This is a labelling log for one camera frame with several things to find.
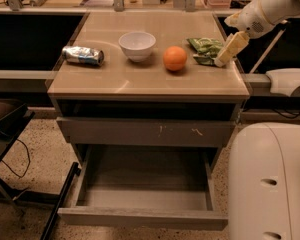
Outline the white bowl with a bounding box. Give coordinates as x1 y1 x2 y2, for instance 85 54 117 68
118 31 156 62

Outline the open middle drawer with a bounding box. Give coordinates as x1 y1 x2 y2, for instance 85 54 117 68
58 145 228 231

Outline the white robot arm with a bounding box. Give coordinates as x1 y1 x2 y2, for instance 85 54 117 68
215 0 300 240

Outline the crushed silver soda can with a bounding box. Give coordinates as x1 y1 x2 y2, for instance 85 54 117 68
61 46 104 66

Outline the grey drawer cabinet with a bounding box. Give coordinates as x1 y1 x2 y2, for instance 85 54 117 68
48 11 249 160

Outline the black cable on floor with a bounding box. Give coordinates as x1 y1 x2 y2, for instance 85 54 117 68
1 137 32 179

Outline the green jalapeno chip bag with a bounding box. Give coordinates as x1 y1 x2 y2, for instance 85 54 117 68
187 38 223 66

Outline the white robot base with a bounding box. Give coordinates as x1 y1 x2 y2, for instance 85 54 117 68
266 68 300 97

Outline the white stick with tip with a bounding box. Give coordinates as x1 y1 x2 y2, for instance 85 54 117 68
249 20 289 74

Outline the closed upper drawer front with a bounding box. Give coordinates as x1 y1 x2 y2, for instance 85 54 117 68
57 117 234 148

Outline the orange fruit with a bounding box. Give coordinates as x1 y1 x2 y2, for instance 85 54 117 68
163 46 187 71

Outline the dark cart at left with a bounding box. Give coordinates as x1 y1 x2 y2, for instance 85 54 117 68
0 97 81 240

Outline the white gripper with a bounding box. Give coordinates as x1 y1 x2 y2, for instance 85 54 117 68
214 0 275 67

